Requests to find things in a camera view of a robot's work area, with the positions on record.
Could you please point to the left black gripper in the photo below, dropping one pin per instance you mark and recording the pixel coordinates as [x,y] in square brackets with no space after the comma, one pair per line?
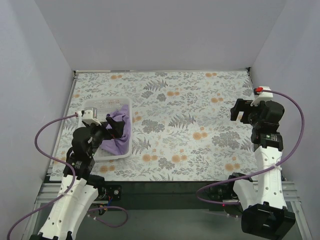
[106,131]

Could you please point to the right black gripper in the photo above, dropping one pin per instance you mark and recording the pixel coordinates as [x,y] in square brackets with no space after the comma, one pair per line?
[246,114]

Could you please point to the purple t shirt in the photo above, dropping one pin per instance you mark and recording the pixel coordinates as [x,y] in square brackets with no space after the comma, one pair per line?
[119,146]

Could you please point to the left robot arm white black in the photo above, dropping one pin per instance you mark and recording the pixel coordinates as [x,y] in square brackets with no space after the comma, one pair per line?
[79,188]

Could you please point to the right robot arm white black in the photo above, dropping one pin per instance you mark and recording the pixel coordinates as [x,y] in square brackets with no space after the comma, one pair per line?
[265,213]

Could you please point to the floral patterned table mat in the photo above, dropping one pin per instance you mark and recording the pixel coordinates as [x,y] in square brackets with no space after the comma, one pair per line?
[181,124]

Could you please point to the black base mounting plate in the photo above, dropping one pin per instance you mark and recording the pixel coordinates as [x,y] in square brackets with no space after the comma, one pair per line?
[168,195]

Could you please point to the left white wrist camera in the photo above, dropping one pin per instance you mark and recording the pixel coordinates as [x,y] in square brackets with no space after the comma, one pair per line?
[88,116]

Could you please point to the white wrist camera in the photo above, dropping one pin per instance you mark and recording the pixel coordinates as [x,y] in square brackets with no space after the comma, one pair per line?
[88,116]
[261,93]

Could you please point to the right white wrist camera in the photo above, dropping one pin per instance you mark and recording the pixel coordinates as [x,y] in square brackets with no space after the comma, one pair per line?
[261,93]

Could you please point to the aluminium frame rail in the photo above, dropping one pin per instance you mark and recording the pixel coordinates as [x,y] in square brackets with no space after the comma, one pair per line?
[49,189]

